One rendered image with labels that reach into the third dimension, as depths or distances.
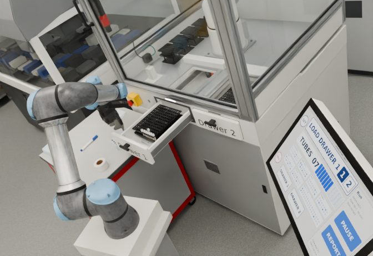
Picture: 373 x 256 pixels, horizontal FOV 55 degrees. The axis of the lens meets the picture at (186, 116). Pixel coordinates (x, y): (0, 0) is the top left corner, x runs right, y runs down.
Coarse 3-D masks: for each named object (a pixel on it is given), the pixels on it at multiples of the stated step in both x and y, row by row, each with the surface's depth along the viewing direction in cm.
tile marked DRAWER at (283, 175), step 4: (280, 168) 125; (284, 168) 123; (280, 172) 125; (284, 172) 123; (280, 176) 124; (284, 176) 122; (288, 176) 120; (280, 180) 123; (284, 180) 121; (288, 180) 119; (284, 184) 121; (288, 184) 119; (284, 188) 120; (288, 188) 118
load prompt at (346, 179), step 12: (312, 120) 116; (312, 132) 114; (324, 132) 109; (324, 144) 108; (324, 156) 106; (336, 156) 102; (336, 168) 100; (348, 168) 96; (348, 180) 95; (348, 192) 94
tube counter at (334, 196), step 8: (312, 160) 111; (320, 160) 107; (312, 168) 110; (320, 168) 106; (320, 176) 106; (328, 176) 103; (328, 184) 102; (328, 192) 101; (336, 192) 98; (336, 200) 97
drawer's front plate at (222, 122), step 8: (192, 112) 184; (200, 112) 179; (208, 120) 178; (216, 120) 173; (224, 120) 168; (232, 120) 166; (208, 128) 183; (224, 128) 173; (232, 128) 168; (240, 128) 167; (232, 136) 173; (240, 136) 168
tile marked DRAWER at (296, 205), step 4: (292, 192) 116; (296, 192) 114; (288, 196) 117; (292, 196) 115; (296, 196) 113; (292, 200) 115; (296, 200) 113; (300, 200) 111; (292, 204) 114; (296, 204) 112; (300, 204) 110; (292, 208) 114; (296, 208) 112; (300, 208) 110; (304, 208) 108; (296, 212) 111; (300, 212) 110; (296, 216) 111
